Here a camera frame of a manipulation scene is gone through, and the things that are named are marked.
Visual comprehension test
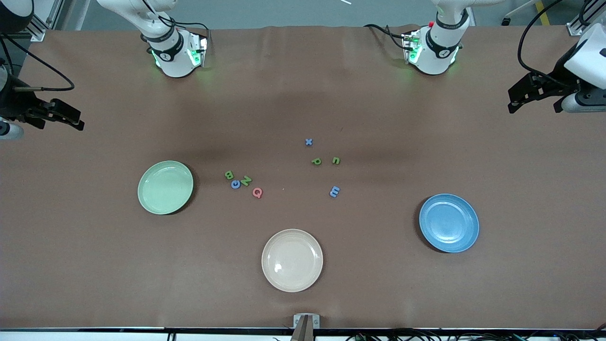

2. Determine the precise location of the beige plate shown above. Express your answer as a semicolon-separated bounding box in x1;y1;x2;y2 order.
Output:
261;229;324;293

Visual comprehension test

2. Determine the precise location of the silver base connector box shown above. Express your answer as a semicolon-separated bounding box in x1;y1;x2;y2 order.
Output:
401;29;423;64
187;31;210;68

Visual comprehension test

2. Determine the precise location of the black base cable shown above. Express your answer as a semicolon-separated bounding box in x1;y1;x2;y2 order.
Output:
156;13;210;32
364;23;409;49

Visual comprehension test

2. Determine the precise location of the light green plate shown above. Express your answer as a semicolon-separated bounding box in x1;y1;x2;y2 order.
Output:
137;161;194;215

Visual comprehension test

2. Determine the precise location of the black left base cable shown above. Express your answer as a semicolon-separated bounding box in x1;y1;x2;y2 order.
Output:
364;23;409;49

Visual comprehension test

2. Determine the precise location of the blue plate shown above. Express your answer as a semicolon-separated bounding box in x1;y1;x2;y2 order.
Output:
419;193;480;253

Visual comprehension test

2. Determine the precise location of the black right base cable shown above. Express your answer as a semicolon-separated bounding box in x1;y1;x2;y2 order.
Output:
156;13;210;32

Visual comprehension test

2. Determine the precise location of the brown table cover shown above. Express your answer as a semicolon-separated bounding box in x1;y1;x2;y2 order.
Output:
0;25;606;330

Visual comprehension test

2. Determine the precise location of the white table edge rail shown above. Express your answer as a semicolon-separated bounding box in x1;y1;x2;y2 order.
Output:
0;330;606;341

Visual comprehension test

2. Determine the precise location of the tan camera mount pole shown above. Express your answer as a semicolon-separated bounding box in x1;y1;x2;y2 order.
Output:
290;316;315;341

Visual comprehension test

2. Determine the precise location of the aluminium frame profile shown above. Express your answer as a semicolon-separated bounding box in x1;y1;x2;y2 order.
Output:
21;0;64;42
567;0;606;36

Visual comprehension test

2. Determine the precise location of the silver left base connector box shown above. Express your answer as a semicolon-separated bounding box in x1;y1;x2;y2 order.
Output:
401;29;423;64

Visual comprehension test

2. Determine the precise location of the silver right base connector box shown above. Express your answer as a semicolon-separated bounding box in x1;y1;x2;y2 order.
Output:
187;31;210;68

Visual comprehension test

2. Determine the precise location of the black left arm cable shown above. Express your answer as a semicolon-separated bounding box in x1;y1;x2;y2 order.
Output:
517;0;580;89

